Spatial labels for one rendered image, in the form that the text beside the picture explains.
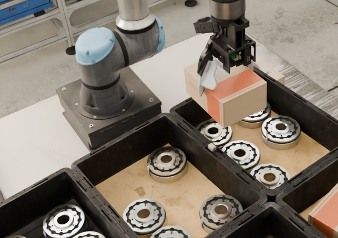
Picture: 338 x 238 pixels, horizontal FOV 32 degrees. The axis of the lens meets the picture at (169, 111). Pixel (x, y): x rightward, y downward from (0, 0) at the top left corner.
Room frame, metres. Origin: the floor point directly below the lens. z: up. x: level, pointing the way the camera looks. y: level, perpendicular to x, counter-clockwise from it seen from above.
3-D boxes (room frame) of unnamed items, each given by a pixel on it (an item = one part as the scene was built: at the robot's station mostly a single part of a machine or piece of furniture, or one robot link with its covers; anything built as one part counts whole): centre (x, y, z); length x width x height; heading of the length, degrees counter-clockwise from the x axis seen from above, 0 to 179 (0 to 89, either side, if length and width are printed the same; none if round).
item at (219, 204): (0.87, -0.09, 0.86); 0.05 x 0.05 x 0.01
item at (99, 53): (1.41, 0.18, 0.97); 0.13 x 0.12 x 0.14; 115
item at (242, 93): (1.05, -0.14, 1.08); 0.16 x 0.12 x 0.07; 26
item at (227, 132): (1.14, -0.11, 0.86); 0.10 x 0.10 x 0.01
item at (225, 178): (0.93, 0.03, 0.87); 0.40 x 0.30 x 0.11; 31
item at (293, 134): (1.12, -0.29, 0.86); 0.10 x 0.10 x 0.01
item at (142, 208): (0.89, 0.09, 0.86); 0.05 x 0.05 x 0.01
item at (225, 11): (1.03, -0.15, 1.32); 0.08 x 0.08 x 0.05
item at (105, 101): (1.41, 0.19, 0.85); 0.15 x 0.15 x 0.10
